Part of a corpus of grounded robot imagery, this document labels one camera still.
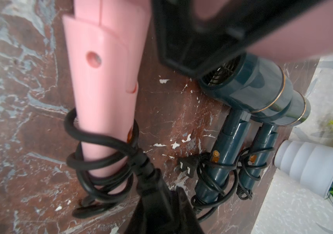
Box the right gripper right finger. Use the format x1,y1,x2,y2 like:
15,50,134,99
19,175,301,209
176,187,204,234

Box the white pot artificial flowers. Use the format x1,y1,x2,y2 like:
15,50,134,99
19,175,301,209
273,114,333,215

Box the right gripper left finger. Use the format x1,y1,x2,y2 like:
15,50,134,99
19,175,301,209
125,172,174,234

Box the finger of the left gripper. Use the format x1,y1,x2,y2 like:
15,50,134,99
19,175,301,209
151,1,318,79

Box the dark green hair dryer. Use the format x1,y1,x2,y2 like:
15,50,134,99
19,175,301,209
237,91,311,196
192,54,294,210

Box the pink hair dryer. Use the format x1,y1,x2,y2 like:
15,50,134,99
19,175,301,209
62,0,333,195

